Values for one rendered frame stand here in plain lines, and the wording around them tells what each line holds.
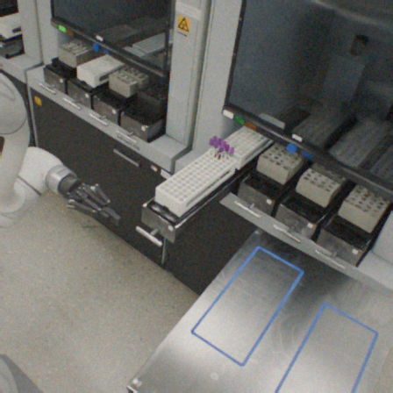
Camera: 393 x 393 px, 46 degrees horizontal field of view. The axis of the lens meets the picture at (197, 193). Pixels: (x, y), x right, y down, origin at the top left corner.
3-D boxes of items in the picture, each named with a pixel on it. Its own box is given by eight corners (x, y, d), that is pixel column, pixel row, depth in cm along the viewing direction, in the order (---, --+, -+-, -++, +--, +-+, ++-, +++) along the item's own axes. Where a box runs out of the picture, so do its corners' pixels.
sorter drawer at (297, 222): (357, 136, 197) (364, 117, 190) (388, 150, 191) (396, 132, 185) (267, 226, 151) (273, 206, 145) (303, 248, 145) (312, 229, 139)
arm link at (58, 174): (66, 160, 155) (78, 168, 153) (67, 181, 161) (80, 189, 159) (44, 172, 149) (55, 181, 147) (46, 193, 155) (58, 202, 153)
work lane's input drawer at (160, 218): (257, 134, 189) (261, 116, 183) (286, 149, 184) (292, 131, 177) (131, 228, 143) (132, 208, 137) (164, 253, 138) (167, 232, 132)
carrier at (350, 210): (373, 230, 143) (381, 216, 139) (370, 233, 142) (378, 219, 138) (339, 210, 148) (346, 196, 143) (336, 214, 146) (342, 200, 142)
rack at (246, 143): (260, 125, 181) (262, 112, 177) (282, 137, 177) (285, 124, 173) (214, 159, 163) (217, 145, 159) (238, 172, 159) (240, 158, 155)
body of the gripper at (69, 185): (56, 182, 148) (75, 196, 144) (77, 170, 153) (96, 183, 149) (58, 199, 153) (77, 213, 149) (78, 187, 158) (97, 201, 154)
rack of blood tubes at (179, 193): (210, 160, 162) (213, 146, 157) (234, 175, 158) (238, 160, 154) (153, 203, 143) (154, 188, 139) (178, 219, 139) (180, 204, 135)
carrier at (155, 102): (162, 113, 177) (163, 100, 173) (159, 115, 176) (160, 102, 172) (140, 101, 181) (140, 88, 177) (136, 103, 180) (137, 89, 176)
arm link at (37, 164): (73, 172, 161) (47, 201, 158) (44, 152, 167) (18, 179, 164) (60, 156, 152) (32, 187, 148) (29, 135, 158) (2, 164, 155)
